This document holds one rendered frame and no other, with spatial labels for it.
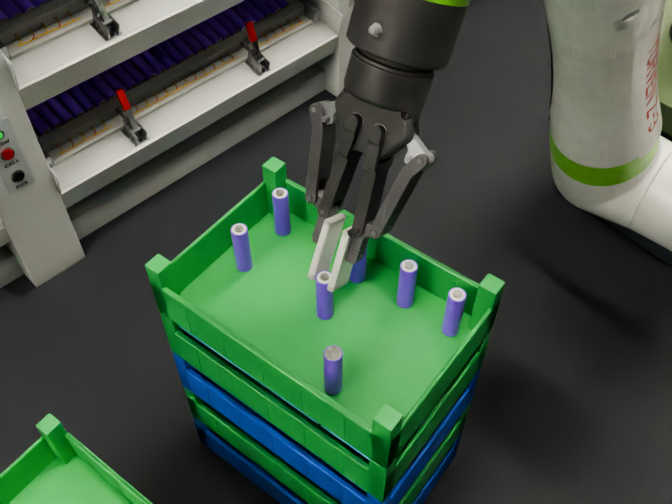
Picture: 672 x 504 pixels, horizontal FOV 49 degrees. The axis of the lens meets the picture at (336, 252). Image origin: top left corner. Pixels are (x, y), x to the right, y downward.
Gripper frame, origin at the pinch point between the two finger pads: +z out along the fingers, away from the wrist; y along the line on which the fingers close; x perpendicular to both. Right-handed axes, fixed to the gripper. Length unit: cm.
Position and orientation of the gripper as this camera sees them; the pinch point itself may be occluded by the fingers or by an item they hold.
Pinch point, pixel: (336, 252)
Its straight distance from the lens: 74.1
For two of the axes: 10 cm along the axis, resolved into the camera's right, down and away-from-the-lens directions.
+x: -5.5, 2.9, -7.9
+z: -2.5, 8.4, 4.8
